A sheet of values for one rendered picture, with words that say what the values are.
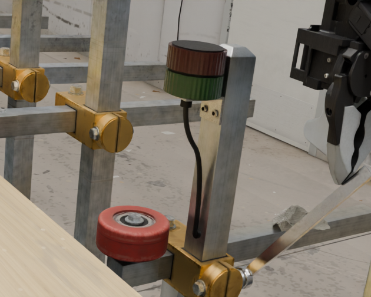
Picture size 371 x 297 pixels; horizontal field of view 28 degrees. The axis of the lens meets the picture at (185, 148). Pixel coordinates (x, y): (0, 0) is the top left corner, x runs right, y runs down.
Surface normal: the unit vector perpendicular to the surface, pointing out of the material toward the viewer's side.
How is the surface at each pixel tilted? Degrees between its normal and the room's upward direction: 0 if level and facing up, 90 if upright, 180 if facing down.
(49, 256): 0
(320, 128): 93
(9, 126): 90
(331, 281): 0
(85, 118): 90
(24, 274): 0
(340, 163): 115
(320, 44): 90
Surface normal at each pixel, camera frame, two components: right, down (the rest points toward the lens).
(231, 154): 0.58, 0.31
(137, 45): -0.79, 0.09
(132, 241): 0.00, 0.30
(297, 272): 0.12, -0.95
